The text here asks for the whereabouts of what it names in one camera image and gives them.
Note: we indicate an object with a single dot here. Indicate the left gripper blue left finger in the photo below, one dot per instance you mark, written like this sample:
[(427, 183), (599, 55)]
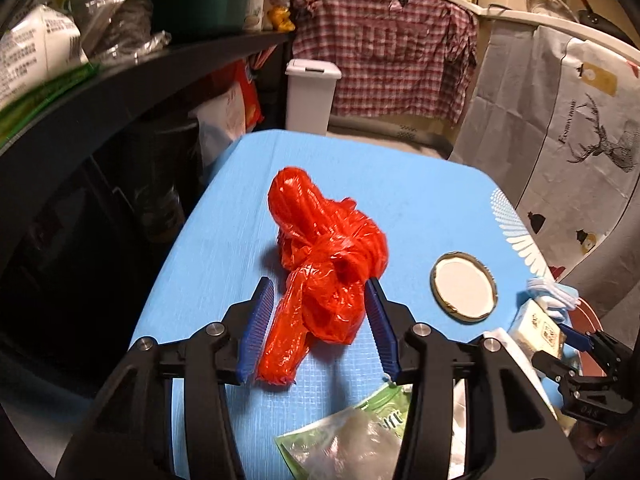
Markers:
[(258, 313)]

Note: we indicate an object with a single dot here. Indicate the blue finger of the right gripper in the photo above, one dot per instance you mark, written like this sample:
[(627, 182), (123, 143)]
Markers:
[(577, 340)]

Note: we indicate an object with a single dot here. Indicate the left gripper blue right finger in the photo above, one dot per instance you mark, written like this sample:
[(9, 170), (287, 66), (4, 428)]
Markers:
[(386, 341)]

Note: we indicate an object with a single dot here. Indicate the red plastic bag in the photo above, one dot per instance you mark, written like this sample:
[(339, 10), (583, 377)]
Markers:
[(330, 249)]

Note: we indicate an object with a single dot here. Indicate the blue face mask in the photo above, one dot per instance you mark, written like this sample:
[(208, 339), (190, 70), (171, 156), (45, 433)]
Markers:
[(551, 295)]

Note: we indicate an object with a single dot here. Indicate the white pedal trash bin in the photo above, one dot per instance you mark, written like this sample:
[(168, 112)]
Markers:
[(311, 87)]

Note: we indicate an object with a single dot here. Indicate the right hand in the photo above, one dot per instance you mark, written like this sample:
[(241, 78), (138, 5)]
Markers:
[(590, 442)]

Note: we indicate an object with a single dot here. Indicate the small white packet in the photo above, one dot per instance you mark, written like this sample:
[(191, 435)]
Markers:
[(533, 330)]

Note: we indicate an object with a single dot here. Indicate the gold jar lid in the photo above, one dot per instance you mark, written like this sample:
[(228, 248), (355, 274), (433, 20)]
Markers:
[(463, 287)]

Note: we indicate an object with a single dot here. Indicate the green snack packet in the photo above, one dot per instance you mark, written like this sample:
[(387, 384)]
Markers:
[(359, 442)]

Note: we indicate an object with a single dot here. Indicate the blue table cloth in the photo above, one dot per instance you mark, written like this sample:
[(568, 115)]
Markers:
[(425, 207)]

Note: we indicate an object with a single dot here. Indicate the white rice bag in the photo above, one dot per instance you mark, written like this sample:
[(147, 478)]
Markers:
[(221, 121)]

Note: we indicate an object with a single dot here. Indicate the deer print white curtain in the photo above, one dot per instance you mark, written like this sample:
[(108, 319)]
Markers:
[(554, 121)]

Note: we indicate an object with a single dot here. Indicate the red plaid shirt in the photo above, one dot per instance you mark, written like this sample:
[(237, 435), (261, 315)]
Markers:
[(397, 57)]

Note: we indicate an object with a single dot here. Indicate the white green food bag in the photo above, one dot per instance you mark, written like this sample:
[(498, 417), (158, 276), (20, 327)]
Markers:
[(43, 45)]

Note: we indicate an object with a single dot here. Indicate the black storage shelf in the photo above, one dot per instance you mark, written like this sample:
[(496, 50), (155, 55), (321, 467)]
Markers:
[(94, 193)]

